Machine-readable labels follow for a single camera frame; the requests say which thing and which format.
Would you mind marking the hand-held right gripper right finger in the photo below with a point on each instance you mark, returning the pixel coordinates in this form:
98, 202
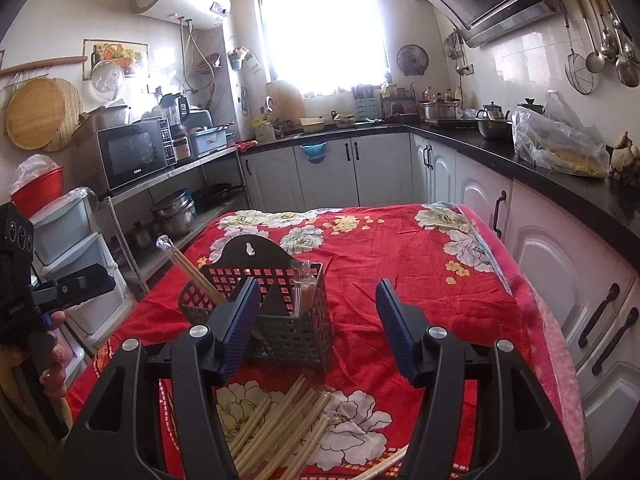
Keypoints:
395, 330

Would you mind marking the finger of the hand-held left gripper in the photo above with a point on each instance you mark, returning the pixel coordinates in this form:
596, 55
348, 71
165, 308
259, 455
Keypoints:
90, 287

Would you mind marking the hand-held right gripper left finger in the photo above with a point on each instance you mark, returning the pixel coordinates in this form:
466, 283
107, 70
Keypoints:
241, 330

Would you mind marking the black plastic utensil basket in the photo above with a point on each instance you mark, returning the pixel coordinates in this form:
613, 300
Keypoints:
300, 340

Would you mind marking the chopstick pair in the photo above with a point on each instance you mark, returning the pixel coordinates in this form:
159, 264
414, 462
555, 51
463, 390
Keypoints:
185, 265
304, 285

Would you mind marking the pile of chopsticks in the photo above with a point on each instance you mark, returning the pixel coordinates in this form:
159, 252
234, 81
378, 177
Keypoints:
280, 410

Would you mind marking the person's left forearm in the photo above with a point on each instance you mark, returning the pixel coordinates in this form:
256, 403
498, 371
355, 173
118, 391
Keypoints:
20, 410

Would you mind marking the small hanging utensils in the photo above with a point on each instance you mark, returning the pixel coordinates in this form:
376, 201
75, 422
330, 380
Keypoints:
454, 47

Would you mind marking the person's left hand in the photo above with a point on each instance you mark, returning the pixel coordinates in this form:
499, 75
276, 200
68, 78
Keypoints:
56, 357

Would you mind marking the grey plastic drawer unit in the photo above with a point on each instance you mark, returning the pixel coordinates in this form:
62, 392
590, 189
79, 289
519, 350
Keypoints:
65, 230

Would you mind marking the red plastic basin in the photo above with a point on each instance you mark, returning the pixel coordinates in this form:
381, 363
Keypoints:
40, 192

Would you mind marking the small steel pot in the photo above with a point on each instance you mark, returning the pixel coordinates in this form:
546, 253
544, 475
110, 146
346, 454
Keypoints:
141, 235

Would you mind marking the red floral blanket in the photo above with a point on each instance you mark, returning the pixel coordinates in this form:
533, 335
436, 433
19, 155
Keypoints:
400, 250

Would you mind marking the stacked stainless steel pots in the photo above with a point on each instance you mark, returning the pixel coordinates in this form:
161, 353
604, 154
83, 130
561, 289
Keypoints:
175, 217

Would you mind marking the black frying pan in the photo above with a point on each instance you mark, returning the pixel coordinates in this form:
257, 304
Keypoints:
215, 195

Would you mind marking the black microwave oven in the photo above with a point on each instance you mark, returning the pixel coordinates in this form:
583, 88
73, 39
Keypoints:
135, 152

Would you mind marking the round wooden board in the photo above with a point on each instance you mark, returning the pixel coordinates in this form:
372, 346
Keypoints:
35, 112

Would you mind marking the round woven mat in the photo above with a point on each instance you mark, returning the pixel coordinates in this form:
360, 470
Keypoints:
74, 110

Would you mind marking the white kitchen cabinets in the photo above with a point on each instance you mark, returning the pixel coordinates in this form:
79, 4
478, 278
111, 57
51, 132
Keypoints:
375, 170

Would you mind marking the metal kitchen shelf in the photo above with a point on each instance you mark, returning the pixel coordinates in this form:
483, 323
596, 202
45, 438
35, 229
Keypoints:
200, 157

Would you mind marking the red cloth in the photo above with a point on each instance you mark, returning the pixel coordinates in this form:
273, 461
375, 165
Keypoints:
246, 147

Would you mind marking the grey storage box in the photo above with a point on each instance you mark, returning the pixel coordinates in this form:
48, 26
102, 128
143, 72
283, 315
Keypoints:
210, 141

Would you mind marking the blue hanging bowl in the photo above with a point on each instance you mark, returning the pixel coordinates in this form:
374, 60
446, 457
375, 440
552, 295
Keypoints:
313, 154

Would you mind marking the black blender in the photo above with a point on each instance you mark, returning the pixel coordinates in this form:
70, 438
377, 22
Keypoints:
174, 110

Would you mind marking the wooden rolling pin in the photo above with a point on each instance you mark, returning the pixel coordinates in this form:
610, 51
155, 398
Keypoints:
45, 64

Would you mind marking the black countertop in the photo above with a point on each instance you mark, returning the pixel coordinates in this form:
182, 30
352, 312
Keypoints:
550, 180

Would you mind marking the yellow plastic basin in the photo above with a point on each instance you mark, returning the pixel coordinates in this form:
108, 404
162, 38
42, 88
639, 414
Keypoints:
311, 125

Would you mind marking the steel stockpot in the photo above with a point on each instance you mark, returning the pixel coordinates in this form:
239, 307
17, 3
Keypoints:
439, 111

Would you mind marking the teal knife block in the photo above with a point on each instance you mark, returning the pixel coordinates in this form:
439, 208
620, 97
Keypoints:
367, 105

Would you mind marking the pale cutting board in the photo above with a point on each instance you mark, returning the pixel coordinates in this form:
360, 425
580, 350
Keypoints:
285, 102

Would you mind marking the large clear plastic bag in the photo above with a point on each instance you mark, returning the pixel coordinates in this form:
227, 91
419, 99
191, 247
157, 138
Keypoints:
555, 145

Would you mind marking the garlic bulbs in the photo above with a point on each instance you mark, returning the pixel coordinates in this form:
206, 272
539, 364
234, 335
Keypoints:
627, 155

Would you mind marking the kitchen window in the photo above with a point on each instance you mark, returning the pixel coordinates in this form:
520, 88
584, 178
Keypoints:
320, 30

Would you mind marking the hanging slotted ladle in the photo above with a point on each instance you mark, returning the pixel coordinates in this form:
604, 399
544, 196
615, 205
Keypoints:
595, 62

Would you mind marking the hanging steel spoon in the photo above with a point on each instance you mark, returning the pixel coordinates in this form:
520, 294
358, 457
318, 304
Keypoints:
627, 70

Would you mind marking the hanging steel ladle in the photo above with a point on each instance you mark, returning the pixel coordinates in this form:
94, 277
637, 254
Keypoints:
609, 45

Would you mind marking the fruit wall picture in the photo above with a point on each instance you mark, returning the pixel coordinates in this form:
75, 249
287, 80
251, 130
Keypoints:
132, 52

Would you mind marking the wall socket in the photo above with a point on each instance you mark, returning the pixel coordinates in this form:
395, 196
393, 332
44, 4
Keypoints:
467, 70

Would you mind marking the teal wall holder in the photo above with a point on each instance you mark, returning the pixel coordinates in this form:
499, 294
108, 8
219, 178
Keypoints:
237, 60

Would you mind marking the round dark wall fan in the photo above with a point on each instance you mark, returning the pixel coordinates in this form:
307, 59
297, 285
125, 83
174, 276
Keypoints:
412, 60

